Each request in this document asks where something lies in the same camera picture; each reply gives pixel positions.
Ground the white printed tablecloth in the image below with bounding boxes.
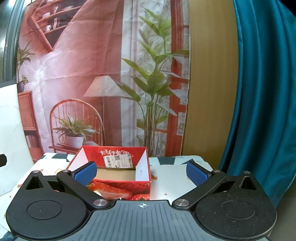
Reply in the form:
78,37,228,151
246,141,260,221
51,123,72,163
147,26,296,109
0,152,220,233

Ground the yellow wooden panel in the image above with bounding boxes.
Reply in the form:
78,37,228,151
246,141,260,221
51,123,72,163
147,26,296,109
180,0,240,171

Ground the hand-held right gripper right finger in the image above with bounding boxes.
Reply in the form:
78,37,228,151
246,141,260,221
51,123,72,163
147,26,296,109
172,161,266,212

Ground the printed room scene backdrop cloth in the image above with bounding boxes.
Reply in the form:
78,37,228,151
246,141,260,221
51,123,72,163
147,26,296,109
17,0,191,164

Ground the white board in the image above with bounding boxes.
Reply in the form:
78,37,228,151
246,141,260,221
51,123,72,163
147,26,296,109
0,83,35,197

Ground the red strawberry print cardboard box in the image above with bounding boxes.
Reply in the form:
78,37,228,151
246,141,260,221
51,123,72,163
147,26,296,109
66,146,152,201

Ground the dark window frame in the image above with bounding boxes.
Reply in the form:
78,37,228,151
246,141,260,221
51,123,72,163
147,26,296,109
0,0,26,84

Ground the teal curtain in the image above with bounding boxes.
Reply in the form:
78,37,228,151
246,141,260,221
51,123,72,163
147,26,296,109
218,0,296,209

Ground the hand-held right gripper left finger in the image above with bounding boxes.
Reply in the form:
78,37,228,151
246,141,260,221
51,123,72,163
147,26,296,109
23,161,111,212

